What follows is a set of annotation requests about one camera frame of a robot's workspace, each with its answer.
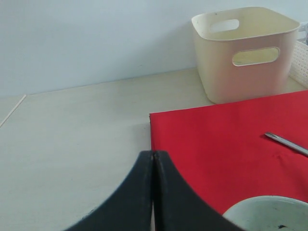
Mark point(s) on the small milk carton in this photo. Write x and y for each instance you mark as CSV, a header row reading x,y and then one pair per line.
x,y
303,33

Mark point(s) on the silver table knife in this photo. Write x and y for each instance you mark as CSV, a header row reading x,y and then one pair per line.
x,y
287,143

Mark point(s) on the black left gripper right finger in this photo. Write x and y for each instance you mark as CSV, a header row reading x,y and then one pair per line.
x,y
176,206

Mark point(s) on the white ceramic bowl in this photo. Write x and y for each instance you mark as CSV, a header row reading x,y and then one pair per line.
x,y
269,213

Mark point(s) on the cream plastic bin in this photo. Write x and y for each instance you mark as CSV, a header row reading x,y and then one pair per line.
x,y
243,53

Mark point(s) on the white perforated basket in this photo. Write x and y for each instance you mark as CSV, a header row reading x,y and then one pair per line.
x,y
299,65

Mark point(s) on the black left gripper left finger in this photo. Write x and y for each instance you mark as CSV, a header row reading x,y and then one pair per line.
x,y
129,208

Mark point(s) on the red tablecloth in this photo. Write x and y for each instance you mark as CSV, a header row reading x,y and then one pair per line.
x,y
223,154

